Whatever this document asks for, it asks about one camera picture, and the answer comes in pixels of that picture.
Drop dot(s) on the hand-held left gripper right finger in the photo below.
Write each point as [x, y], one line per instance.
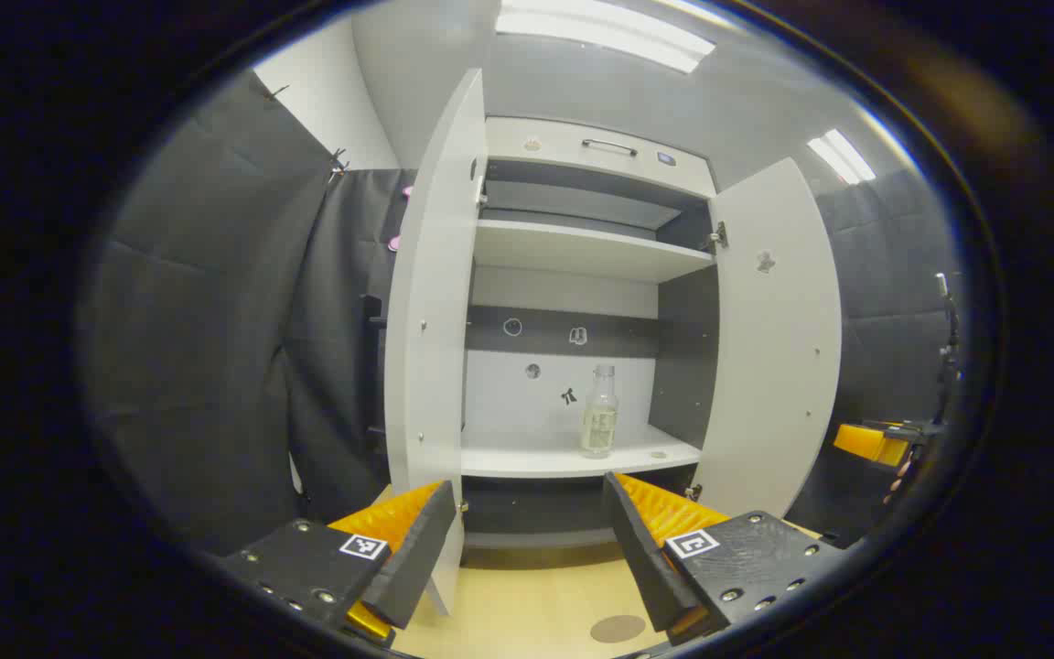
[641, 558]

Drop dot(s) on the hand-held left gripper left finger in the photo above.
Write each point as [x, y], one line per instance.
[417, 558]

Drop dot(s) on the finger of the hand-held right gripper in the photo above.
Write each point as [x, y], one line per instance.
[865, 442]

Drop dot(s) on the white cabinet door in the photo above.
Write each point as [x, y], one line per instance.
[431, 366]
[774, 366]

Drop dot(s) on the clear glass bottle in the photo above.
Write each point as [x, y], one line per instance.
[599, 421]

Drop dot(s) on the white cabinet shelf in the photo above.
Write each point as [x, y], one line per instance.
[527, 453]
[573, 249]

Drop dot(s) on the small ceiling light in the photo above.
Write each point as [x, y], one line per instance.
[843, 157]

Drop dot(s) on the black backdrop cloth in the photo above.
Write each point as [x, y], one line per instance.
[216, 320]

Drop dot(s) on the metal cloth clip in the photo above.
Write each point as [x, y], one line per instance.
[338, 165]

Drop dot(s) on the long ceiling light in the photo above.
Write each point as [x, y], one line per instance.
[605, 32]

